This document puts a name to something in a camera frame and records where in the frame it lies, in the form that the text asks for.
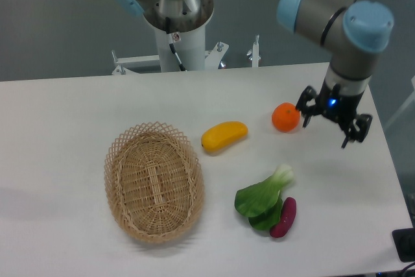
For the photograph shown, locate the woven wicker oval basket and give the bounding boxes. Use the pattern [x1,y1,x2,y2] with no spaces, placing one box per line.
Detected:
[104,122,205,243]

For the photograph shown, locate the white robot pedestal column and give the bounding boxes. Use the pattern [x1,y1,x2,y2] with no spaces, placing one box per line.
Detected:
[142,0,215,73]

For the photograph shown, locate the orange mandarin fruit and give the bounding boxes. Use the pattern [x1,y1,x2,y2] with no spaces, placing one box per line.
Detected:
[272,102,300,132]

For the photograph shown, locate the purple sweet potato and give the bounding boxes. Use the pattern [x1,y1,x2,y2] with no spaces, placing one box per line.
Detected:
[270,197,297,239]

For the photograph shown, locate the white metal base frame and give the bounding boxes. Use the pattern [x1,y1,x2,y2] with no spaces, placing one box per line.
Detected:
[112,34,261,75]

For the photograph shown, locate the yellow mango fruit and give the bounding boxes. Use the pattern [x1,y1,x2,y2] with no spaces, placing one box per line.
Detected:
[201,121,248,153]

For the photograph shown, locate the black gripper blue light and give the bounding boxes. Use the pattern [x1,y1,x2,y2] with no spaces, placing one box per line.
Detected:
[296,84,373,149]

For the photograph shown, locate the black cable on pedestal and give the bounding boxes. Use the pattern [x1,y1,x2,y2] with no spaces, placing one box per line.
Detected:
[164,16,188,72]

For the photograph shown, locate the black device at table edge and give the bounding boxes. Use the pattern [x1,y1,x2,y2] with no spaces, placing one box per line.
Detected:
[392,228,414,263]

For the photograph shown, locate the green bok choy vegetable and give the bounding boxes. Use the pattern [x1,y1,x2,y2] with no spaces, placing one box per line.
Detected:
[234,164,294,231]

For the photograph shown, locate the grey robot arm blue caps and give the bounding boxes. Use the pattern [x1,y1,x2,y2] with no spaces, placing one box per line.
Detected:
[116,0,394,143]

